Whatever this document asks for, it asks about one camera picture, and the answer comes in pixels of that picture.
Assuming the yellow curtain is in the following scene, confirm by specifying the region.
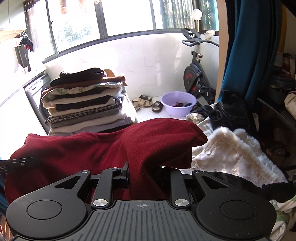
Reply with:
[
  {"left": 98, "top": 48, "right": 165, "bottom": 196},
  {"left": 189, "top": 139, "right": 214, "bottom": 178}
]
[{"left": 277, "top": 0, "right": 288, "bottom": 55}]

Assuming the black exercise bike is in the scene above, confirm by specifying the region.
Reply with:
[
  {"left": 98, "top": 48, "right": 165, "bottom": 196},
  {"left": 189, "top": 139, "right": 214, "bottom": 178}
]
[{"left": 180, "top": 28, "right": 220, "bottom": 105}]

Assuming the white fluffy coat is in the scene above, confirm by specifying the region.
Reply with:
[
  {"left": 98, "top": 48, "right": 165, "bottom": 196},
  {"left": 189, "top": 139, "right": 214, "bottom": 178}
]
[{"left": 183, "top": 127, "right": 288, "bottom": 188}]

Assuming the cream drawstring bag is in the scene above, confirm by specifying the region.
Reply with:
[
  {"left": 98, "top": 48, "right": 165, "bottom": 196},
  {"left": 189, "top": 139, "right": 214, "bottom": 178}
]
[{"left": 284, "top": 93, "right": 296, "bottom": 114}]

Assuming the dark hanging garment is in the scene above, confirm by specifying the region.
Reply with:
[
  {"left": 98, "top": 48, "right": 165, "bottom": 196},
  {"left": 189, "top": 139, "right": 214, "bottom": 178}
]
[{"left": 19, "top": 36, "right": 35, "bottom": 52}]

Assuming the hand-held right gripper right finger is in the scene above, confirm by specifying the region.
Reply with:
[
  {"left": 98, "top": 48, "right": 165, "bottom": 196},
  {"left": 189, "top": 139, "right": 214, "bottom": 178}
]
[{"left": 159, "top": 167, "right": 233, "bottom": 209}]

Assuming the black slide sandal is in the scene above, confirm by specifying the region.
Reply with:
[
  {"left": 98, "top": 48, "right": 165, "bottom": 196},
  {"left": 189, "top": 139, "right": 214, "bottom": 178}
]
[{"left": 152, "top": 101, "right": 164, "bottom": 113}]

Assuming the black leather jacket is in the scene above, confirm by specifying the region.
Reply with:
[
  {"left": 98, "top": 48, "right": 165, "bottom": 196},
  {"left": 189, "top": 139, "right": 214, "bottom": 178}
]
[{"left": 191, "top": 90, "right": 251, "bottom": 133}]

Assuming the purple plastic basin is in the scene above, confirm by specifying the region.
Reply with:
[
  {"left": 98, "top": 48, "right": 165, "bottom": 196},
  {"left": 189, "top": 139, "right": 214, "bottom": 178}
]
[{"left": 160, "top": 91, "right": 197, "bottom": 117}]

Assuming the black desk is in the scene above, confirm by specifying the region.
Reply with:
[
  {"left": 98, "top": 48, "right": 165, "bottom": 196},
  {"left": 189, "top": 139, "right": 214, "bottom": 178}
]
[{"left": 257, "top": 96, "right": 296, "bottom": 172}]

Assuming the teal curtain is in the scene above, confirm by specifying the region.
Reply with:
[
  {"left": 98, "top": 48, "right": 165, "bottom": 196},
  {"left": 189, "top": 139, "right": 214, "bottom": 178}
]
[{"left": 220, "top": 0, "right": 281, "bottom": 106}]

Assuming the balcony window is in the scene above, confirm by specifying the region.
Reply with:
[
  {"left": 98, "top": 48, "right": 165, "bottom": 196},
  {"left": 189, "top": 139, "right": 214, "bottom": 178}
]
[{"left": 23, "top": 0, "right": 220, "bottom": 64}]

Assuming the stack of folded clothes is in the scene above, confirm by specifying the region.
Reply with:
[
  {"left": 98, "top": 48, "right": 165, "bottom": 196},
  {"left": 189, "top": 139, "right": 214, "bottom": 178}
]
[{"left": 41, "top": 67, "right": 137, "bottom": 135}]

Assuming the dark red garment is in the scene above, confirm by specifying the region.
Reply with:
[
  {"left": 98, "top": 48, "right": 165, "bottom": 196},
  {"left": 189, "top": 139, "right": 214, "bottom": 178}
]
[{"left": 5, "top": 118, "right": 208, "bottom": 204}]

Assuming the black bag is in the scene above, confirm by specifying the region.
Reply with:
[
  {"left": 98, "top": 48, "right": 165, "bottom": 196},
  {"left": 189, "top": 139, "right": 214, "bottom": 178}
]
[{"left": 269, "top": 74, "right": 296, "bottom": 98}]

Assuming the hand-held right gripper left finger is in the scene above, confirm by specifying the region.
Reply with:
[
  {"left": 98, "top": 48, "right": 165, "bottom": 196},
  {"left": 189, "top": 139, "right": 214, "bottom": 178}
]
[{"left": 54, "top": 161, "right": 130, "bottom": 209}]

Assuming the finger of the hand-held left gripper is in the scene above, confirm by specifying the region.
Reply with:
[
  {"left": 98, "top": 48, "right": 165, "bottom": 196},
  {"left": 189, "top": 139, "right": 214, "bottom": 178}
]
[{"left": 10, "top": 157, "right": 38, "bottom": 171}]

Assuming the green floral cloth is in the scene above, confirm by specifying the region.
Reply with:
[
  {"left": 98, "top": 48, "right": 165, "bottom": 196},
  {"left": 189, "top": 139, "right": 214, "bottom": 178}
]
[{"left": 269, "top": 198, "right": 296, "bottom": 241}]

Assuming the white knit cloth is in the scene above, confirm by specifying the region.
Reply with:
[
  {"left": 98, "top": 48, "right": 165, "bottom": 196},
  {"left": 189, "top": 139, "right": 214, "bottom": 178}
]
[{"left": 186, "top": 113, "right": 215, "bottom": 139}]

